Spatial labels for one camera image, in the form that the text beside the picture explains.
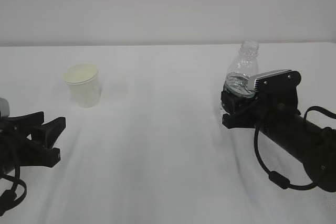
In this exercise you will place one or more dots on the clear green-label water bottle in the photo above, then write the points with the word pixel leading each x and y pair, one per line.
pixel 240 70

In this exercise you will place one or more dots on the white paper cup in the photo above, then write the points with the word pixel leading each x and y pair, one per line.
pixel 83 83

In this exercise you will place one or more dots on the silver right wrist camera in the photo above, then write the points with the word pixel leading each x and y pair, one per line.
pixel 270 82

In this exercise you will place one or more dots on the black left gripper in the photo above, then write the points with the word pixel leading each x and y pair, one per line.
pixel 35 148

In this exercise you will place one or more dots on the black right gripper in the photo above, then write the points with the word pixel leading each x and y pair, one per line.
pixel 242 112

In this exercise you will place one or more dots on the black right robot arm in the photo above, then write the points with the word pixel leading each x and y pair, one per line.
pixel 311 145

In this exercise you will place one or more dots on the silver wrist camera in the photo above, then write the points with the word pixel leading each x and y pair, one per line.
pixel 4 108
pixel 270 82

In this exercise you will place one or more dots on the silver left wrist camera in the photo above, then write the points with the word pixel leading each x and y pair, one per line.
pixel 4 108

